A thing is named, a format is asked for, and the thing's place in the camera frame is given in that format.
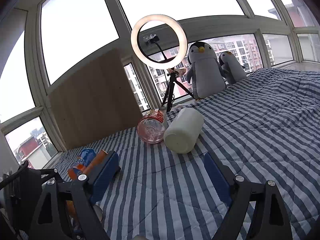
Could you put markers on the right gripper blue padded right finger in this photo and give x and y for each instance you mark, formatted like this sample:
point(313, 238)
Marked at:
point(270, 219)

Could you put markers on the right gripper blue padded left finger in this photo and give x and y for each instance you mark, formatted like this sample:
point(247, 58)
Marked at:
point(65, 209)

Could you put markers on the front brown paper cup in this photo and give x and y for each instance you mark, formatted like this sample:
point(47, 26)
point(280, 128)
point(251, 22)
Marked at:
point(97, 160)

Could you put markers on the white plastic cup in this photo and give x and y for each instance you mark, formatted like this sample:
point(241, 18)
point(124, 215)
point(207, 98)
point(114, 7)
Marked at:
point(182, 134)

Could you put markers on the pink transparent plastic cup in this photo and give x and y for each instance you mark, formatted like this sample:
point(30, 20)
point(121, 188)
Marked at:
point(152, 126)

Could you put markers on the orange soda plastic bottle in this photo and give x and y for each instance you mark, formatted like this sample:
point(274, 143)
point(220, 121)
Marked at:
point(81, 163)

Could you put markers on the wooden board panel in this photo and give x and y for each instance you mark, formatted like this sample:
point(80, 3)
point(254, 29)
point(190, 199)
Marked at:
point(94, 102)

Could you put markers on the large grey penguin plush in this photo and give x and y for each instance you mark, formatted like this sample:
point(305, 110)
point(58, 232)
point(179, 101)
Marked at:
point(205, 74)

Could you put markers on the small grey penguin plush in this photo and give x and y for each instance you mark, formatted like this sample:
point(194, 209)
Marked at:
point(232, 69)

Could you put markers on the black tripod stand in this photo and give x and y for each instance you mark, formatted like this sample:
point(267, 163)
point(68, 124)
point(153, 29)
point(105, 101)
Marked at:
point(168, 99)

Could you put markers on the black phone holder gooseneck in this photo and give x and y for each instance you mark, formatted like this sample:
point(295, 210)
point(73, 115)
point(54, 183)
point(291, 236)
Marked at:
point(154, 39)

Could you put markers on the white ring light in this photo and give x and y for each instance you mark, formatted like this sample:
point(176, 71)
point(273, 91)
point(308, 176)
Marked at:
point(175, 26)

